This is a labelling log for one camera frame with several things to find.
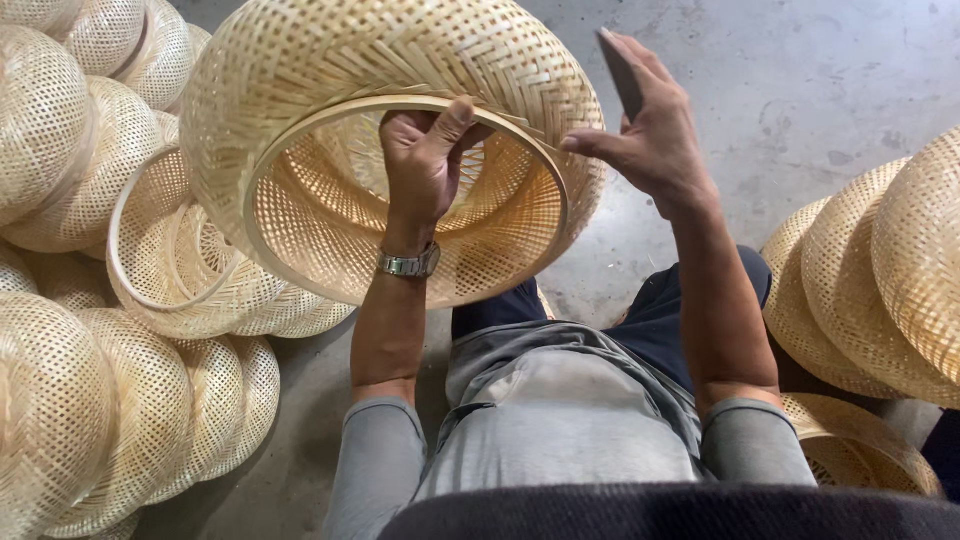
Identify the person's right hand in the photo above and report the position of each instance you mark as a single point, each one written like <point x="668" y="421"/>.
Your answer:
<point x="664" y="146"/>

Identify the person's left hand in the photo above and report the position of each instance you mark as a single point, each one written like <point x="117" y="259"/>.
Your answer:
<point x="420" y="180"/>

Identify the woven bamboo lampshade with hoop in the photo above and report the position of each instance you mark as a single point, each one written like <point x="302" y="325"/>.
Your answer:
<point x="337" y="67"/>

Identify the heap of woven bamboo lampshades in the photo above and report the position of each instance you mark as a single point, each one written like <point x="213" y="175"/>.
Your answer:
<point x="82" y="225"/>

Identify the grey shirt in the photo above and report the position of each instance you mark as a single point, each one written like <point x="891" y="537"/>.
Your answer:
<point x="570" y="420"/>

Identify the black cloth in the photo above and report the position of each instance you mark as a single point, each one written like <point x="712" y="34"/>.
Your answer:
<point x="675" y="514"/>

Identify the silver metal wristwatch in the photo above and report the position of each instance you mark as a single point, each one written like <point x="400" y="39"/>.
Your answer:
<point x="409" y="263"/>

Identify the dark knife blade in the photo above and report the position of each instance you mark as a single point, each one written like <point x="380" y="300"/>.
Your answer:
<point x="621" y="75"/>

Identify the dark blue trousers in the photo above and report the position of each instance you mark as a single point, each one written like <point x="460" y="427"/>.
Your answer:
<point x="660" y="322"/>

